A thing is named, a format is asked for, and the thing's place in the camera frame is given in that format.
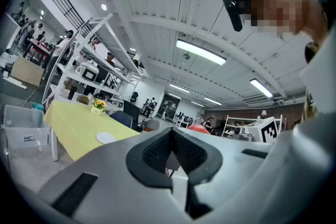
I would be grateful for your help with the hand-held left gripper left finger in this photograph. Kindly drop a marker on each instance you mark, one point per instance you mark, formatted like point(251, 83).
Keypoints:
point(110, 186)

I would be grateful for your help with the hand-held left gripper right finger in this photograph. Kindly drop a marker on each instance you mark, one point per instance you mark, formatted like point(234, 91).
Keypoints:
point(231, 165)

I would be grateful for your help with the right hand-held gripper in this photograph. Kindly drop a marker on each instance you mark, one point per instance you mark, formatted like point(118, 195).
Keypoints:
point(267, 132)

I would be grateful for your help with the white plate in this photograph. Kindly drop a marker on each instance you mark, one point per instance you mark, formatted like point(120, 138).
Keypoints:
point(105, 138)

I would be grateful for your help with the small white shelf rack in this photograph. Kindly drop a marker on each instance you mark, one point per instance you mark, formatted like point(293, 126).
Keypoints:
point(231, 124)

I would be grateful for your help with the long ceiling light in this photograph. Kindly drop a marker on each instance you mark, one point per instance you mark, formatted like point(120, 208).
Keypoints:
point(200, 52)
point(261, 87)

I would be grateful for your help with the yellow-green tablecloth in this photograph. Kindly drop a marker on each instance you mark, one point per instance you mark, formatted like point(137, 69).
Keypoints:
point(78, 126)

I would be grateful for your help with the white table leg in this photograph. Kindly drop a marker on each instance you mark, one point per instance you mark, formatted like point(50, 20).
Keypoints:
point(54, 147)

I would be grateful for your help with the blue chair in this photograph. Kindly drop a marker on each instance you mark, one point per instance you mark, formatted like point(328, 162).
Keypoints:
point(122, 118)

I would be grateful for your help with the sunflowers in white pot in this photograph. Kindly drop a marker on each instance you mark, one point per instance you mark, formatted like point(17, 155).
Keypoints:
point(98, 108)

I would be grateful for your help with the black bottle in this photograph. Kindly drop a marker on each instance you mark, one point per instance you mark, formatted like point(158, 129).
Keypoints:
point(71, 92)

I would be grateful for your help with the clear plastic storage bin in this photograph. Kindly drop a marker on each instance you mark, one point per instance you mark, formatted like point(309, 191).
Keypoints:
point(23, 126)

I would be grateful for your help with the white boxy appliance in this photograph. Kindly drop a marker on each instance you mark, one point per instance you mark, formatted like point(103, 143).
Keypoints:
point(86, 72)

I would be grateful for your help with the person's head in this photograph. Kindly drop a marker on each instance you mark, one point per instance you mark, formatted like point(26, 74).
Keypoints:
point(278, 2)

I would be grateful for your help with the brown cardboard board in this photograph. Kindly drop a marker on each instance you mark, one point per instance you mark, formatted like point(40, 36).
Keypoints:
point(26, 70)

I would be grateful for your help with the white metal shelf rack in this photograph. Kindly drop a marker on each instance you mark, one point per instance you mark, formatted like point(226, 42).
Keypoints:
point(105, 34)

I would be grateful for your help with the black head-worn camera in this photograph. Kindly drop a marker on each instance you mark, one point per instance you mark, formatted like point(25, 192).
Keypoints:
point(233, 14)

